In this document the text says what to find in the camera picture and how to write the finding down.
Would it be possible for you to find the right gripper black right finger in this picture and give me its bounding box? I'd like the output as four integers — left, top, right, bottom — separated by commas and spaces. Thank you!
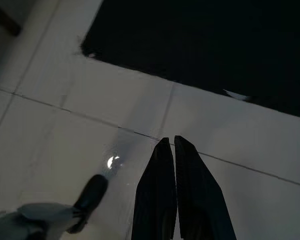
174, 135, 238, 240

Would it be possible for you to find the large black floor mat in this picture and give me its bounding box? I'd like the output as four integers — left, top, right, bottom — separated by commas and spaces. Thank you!
75, 0, 300, 120

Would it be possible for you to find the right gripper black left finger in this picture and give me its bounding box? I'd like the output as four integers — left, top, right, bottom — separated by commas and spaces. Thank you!
130, 136, 178, 240

